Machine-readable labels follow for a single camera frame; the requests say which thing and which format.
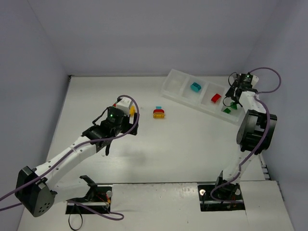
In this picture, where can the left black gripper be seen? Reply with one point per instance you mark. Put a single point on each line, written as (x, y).
(134, 124)

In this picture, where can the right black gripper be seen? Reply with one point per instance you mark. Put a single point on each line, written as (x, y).
(233, 95)

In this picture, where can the green red lego brick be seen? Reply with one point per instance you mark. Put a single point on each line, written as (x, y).
(233, 105)

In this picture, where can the red rounded lego brick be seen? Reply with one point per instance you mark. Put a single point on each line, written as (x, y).
(215, 98)

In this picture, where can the teal green printed lego brick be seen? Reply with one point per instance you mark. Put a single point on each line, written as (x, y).
(195, 87)

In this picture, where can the small green lego brick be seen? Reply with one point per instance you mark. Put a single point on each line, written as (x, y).
(227, 110)

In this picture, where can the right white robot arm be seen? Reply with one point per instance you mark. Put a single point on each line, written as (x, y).
(254, 134)

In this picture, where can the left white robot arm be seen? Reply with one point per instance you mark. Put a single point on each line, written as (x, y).
(39, 188)

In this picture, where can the yellow rounded lego brick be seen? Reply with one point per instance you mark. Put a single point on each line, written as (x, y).
(132, 111)

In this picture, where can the clear four-compartment tray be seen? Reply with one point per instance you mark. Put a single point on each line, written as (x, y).
(176, 87)

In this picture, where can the burger printed lego stack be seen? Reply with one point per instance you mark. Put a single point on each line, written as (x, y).
(158, 113)

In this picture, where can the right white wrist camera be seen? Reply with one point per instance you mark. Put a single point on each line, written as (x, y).
(251, 80)

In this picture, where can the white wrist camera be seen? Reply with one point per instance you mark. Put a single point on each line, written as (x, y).
(251, 80)
(124, 104)

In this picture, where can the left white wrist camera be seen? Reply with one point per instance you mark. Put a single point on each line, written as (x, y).
(124, 104)

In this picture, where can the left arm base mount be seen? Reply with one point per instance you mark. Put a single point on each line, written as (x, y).
(97, 198)

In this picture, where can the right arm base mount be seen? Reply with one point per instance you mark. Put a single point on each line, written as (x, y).
(222, 200)

